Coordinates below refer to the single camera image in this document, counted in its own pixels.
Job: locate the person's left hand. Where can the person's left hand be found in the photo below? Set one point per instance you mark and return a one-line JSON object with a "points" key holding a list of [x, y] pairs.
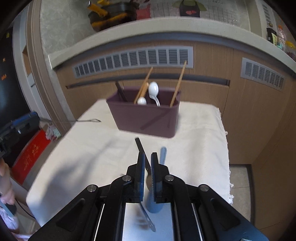
{"points": [[5, 192]]}

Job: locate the black chopstick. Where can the black chopstick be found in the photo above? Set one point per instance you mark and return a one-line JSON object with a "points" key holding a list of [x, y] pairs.
{"points": [[121, 92], [140, 148]]}

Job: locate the short grey vent grille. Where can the short grey vent grille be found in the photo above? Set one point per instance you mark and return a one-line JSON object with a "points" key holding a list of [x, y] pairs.
{"points": [[263, 74]]}

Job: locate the dark bottle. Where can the dark bottle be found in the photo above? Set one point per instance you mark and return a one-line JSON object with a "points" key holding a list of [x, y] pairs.
{"points": [[271, 37]]}

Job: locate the purple utensil holder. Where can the purple utensil holder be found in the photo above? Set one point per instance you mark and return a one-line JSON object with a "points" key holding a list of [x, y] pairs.
{"points": [[143, 120]]}

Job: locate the wooden spoon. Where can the wooden spoon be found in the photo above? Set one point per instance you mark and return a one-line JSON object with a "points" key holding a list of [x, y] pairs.
{"points": [[144, 91]]}

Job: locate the beige stone window sill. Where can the beige stone window sill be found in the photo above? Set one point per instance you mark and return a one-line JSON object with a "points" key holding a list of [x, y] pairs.
{"points": [[161, 30]]}

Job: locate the black glossy door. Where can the black glossy door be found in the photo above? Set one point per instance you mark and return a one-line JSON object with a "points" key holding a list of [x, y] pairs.
{"points": [[11, 81]]}

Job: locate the black and green apron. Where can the black and green apron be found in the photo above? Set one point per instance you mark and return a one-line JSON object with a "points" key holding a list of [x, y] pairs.
{"points": [[189, 8]]}

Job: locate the wooden cabinet front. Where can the wooden cabinet front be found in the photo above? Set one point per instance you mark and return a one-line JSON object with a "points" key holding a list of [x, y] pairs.
{"points": [[242, 115]]}

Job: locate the taupe door frame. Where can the taupe door frame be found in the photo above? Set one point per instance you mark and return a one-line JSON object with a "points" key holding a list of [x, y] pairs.
{"points": [[39, 69]]}

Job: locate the small white plastic spoon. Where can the small white plastic spoon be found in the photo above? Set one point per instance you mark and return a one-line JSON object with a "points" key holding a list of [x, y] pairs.
{"points": [[141, 101]]}

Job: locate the red floor mat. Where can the red floor mat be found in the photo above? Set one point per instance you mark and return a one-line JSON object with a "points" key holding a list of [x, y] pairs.
{"points": [[30, 157]]}

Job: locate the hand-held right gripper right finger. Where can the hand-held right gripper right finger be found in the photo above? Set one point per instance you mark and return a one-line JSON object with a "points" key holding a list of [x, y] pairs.
{"points": [[153, 180]]}

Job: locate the pink cloth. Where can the pink cloth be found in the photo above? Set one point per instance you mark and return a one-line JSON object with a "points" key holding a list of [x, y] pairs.
{"points": [[143, 13]]}

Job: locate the blue plastic spoon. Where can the blue plastic spoon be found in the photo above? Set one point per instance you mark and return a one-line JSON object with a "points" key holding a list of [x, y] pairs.
{"points": [[159, 162]]}

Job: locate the wooden chopstick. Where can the wooden chopstick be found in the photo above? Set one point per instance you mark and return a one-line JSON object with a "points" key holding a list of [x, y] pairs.
{"points": [[144, 82], [178, 83]]}

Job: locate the orange topped packet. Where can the orange topped packet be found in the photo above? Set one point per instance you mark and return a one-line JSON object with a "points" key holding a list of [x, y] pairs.
{"points": [[281, 37]]}

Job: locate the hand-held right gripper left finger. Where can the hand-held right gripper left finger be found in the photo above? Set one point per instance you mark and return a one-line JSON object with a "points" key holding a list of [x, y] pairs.
{"points": [[141, 178]]}

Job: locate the black and orange bag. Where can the black and orange bag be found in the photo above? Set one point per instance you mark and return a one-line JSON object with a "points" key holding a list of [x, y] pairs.
{"points": [[111, 16]]}

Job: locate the yellow lidded jar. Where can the yellow lidded jar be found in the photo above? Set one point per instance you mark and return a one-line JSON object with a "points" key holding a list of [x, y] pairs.
{"points": [[291, 49]]}

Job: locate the pink patterned clothing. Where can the pink patterned clothing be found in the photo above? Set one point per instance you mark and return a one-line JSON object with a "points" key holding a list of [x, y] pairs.
{"points": [[9, 224]]}

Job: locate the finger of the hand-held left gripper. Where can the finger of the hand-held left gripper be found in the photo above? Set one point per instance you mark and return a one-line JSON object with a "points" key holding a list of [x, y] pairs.
{"points": [[27, 120], [10, 134]]}

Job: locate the long grey vent grille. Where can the long grey vent grille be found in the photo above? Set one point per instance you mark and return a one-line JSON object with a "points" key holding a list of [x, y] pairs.
{"points": [[134, 59]]}

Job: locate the white tablecloth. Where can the white tablecloth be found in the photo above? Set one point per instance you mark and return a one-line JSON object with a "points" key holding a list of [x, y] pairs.
{"points": [[92, 157]]}

